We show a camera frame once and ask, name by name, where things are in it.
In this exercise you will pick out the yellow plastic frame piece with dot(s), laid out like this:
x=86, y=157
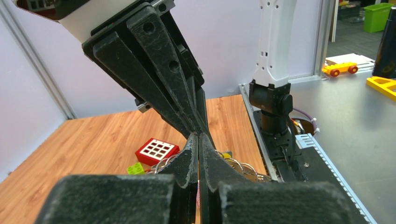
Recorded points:
x=385, y=86

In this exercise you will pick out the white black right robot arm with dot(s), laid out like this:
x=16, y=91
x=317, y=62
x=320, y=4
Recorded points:
x=269, y=89

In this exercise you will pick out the toy brick car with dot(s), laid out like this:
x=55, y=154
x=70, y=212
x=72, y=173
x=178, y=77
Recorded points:
x=136, y=169

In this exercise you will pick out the yellow toy car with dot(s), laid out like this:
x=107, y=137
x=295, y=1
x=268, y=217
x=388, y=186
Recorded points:
x=336, y=69

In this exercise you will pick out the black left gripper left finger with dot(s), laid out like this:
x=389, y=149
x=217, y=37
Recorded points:
x=167, y=197

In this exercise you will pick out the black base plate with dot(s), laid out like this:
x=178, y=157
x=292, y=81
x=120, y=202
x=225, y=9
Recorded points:
x=271, y=148

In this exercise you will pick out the key with yellow tag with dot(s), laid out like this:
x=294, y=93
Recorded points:
x=225, y=155

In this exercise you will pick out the black cylinder object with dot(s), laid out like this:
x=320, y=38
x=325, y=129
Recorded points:
x=385, y=63

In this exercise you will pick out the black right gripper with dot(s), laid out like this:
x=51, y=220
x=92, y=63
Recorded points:
x=142, y=49

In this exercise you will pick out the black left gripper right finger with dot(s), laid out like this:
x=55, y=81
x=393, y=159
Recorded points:
x=226, y=197

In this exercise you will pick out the green plastic bin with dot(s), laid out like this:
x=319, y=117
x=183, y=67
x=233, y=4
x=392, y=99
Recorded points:
x=376, y=17

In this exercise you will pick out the red white toy brick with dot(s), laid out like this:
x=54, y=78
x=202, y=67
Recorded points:
x=154, y=150

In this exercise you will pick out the slotted white cable duct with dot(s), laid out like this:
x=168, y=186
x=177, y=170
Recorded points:
x=316, y=166

